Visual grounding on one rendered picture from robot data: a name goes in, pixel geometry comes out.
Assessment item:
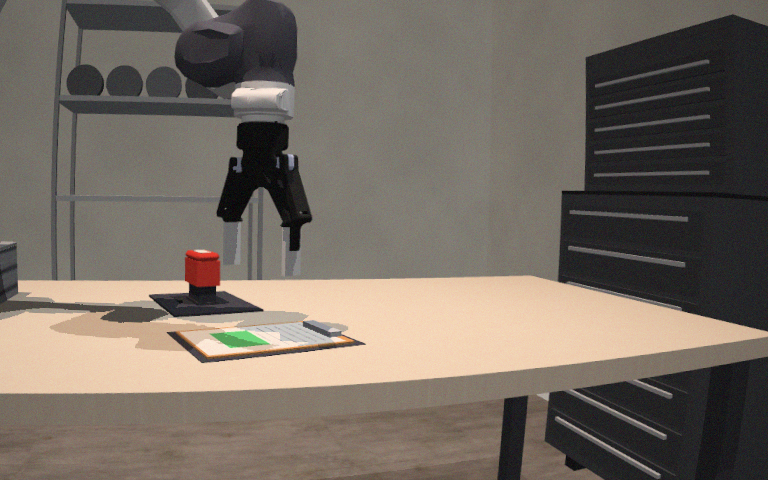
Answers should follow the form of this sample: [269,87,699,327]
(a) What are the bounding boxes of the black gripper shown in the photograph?
[217,121,312,276]

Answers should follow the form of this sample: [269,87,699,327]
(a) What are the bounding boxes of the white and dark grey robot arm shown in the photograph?
[154,0,297,124]

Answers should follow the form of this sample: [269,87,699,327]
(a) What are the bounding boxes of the red and black self-inking stamp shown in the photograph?
[185,250,220,306]

